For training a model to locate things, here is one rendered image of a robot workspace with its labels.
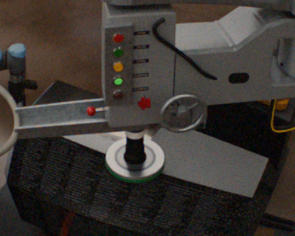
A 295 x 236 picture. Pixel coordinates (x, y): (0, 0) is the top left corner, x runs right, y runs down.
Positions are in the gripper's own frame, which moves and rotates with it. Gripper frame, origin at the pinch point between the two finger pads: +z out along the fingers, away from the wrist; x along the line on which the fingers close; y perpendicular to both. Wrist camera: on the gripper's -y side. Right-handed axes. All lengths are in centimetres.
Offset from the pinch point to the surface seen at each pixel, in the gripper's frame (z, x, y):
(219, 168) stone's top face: -3, 71, -55
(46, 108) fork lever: -26.4, 33.6, 0.2
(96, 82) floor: 84, -99, -100
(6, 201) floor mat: 87, -23, 18
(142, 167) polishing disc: -6, 58, -28
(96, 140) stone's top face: 1.0, 31.2, -24.2
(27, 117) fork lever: -22.7, 30.5, 7.7
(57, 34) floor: 88, -198, -105
